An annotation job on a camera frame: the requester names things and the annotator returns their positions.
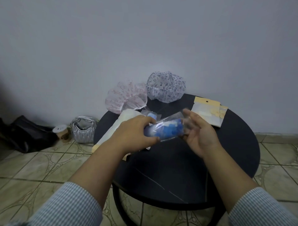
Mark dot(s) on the blue flower shower cap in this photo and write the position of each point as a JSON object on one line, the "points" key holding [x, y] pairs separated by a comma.
{"points": [[152, 115], [167, 130]]}

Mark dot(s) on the person's left hand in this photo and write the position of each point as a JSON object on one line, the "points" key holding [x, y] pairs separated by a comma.
{"points": [[130, 135]]}

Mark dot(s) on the stack of yellow small pouches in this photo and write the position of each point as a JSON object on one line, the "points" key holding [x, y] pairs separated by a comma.
{"points": [[207, 109]]}

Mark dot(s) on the person's left forearm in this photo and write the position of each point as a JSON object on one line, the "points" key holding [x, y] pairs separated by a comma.
{"points": [[93, 174]]}

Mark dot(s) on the pink print shower cap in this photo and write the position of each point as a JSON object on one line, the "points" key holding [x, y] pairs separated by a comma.
{"points": [[125, 97]]}

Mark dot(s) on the ribbon spool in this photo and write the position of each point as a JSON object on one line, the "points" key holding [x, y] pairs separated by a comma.
{"points": [[61, 132]]}

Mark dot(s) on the black round side table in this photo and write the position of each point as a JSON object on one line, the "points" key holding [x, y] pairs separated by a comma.
{"points": [[174, 174]]}

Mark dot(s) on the person's right forearm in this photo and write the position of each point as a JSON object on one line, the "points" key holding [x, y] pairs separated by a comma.
{"points": [[232, 179]]}

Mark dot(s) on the silver quilted handbag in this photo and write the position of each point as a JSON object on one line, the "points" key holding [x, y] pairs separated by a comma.
{"points": [[82, 132]]}

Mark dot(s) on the cream packet with barcode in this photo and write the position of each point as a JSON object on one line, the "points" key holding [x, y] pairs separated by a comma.
{"points": [[111, 130]]}

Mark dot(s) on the black bag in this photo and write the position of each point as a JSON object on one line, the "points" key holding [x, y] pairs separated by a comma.
{"points": [[28, 135]]}

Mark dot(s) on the person's right hand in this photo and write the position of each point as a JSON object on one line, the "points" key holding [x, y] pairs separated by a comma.
{"points": [[204, 139]]}

